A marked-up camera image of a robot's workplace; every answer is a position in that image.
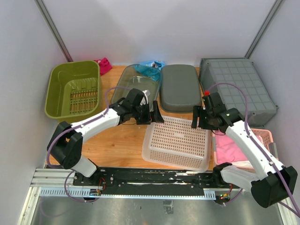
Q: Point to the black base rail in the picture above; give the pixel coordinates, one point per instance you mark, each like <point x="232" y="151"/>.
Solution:
<point x="147" y="183"/>

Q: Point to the dark grey plastic tub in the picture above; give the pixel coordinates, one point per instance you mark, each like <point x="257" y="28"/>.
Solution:
<point x="180" y="88"/>

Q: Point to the magenta cloth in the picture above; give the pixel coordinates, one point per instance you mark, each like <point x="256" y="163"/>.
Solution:
<point x="104" y="65"/>

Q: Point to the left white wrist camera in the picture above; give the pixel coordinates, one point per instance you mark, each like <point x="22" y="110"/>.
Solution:
<point x="144" y="100"/>

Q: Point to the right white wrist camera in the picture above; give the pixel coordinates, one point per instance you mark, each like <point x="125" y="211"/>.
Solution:
<point x="206" y="100"/>

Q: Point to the pink towel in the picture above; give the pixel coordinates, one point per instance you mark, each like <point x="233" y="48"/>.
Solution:
<point x="226" y="150"/>

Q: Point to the blue snack packet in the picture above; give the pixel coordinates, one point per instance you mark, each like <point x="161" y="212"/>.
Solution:
<point x="150" y="69"/>

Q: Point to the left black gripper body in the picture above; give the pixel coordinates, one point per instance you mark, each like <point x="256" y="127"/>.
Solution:
<point x="143" y="114"/>

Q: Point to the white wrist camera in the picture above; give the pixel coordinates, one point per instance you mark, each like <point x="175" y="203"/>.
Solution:
<point x="144" y="100"/>
<point x="206" y="100"/>

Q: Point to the olive green plastic basket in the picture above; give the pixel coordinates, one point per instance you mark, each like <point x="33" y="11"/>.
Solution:
<point x="74" y="91"/>

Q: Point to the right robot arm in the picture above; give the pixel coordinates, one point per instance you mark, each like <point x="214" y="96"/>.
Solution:
<point x="271" y="182"/>

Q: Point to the large grey storage crate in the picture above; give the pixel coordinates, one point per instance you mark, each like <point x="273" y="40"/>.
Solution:
<point x="239" y="86"/>

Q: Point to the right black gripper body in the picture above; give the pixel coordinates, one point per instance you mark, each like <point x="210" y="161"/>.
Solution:
<point x="205" y="121"/>

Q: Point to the translucent teal plastic tub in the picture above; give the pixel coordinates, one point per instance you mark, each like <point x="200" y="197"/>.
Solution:
<point x="132" y="79"/>

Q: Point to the pink plastic basket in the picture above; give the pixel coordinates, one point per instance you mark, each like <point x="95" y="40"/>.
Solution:
<point x="263" y="135"/>

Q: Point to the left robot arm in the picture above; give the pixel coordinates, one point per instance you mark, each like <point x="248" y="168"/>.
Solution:
<point x="65" y="147"/>

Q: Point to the white perforated plastic basket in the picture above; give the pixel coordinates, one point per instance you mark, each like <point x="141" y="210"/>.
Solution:
<point x="174" y="143"/>

